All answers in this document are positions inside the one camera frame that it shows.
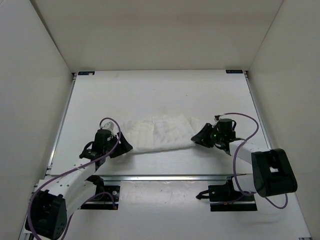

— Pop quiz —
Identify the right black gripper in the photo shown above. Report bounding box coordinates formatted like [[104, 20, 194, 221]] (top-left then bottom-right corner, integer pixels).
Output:
[[191, 123, 223, 148]]

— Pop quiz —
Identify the white pleated skirt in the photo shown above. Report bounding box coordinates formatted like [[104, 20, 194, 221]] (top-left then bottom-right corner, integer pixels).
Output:
[[120, 114, 206, 154]]

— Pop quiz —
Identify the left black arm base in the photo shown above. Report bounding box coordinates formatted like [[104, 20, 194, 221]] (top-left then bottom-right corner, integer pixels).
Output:
[[80, 175, 121, 211]]

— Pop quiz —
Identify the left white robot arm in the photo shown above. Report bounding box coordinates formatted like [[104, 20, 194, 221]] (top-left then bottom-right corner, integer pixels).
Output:
[[25, 129, 133, 240]]

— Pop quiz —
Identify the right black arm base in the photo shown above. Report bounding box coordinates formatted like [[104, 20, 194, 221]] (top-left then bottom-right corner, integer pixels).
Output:
[[196, 178, 258, 212]]

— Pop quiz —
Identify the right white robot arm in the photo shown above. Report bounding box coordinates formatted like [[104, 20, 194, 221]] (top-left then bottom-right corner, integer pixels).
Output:
[[191, 118, 298, 200]]

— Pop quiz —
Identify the right blue corner label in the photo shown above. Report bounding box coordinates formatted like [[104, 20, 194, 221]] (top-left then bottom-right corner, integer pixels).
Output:
[[225, 69, 243, 74]]

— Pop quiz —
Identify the blue corner label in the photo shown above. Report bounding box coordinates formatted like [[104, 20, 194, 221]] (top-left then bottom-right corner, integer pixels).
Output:
[[225, 69, 243, 74], [77, 71, 95, 76]]

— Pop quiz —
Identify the left blue corner label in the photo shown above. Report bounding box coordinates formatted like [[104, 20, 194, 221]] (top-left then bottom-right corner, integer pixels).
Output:
[[77, 71, 95, 76]]

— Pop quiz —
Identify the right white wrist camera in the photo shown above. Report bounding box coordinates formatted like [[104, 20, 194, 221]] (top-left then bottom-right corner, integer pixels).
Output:
[[213, 114, 222, 129]]

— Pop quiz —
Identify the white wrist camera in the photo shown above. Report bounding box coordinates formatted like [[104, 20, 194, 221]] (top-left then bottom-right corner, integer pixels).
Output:
[[213, 114, 222, 129], [99, 121, 115, 136]]

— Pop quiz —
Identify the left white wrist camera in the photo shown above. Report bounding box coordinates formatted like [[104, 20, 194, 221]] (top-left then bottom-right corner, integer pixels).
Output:
[[99, 121, 115, 136]]

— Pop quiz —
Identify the aluminium front rail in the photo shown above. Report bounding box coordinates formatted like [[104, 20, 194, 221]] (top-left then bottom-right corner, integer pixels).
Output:
[[101, 174, 231, 182]]

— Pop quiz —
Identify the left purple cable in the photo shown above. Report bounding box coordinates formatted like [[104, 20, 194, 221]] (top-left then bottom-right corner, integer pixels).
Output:
[[26, 117, 123, 240]]

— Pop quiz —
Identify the purple cable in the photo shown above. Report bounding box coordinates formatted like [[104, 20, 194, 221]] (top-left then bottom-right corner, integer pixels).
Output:
[[26, 117, 123, 240], [217, 112, 288, 209]]

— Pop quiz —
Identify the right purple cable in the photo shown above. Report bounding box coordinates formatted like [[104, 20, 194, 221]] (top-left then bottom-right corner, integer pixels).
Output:
[[217, 112, 288, 209]]

